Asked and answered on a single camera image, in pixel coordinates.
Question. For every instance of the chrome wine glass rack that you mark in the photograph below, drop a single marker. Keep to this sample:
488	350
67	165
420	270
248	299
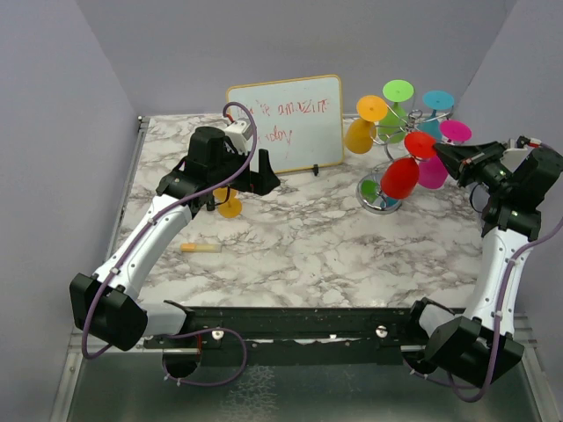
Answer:
382	191

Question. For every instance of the green wine glass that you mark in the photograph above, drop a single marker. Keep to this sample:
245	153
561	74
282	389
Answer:
392	128

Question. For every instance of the yellow wine glass front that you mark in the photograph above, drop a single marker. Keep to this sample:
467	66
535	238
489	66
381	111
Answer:
227	203

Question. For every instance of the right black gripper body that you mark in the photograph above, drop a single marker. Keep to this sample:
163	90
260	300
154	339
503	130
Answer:
488	170

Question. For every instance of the red wine glass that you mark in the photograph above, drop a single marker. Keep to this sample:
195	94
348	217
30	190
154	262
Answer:
401	177

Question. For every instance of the yellow framed whiteboard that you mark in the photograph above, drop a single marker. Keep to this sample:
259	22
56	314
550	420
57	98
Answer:
299	121

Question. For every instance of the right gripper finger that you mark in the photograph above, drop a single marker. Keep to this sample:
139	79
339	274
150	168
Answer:
457	168
463	151

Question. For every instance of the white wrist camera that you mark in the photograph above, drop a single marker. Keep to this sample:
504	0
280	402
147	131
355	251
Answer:
517	150
240	133

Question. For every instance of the yellow wine glass left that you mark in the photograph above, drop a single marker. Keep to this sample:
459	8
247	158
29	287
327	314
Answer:
371	109

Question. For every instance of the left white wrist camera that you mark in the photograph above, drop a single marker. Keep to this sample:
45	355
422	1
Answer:
240	133

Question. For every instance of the blue wine glass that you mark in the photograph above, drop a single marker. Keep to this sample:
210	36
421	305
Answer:
441	104

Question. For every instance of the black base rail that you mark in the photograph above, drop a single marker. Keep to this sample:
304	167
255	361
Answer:
296	336

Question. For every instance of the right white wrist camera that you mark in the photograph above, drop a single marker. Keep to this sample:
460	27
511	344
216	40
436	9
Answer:
517	150

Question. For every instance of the pink wine glass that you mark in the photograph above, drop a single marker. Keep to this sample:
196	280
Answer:
433	173

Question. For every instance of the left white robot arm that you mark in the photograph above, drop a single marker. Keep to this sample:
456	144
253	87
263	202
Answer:
104	304

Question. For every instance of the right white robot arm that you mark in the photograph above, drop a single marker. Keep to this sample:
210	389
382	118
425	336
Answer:
478	345

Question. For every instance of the yellow wine glass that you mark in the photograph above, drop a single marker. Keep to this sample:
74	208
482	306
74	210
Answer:
371	109
227	203

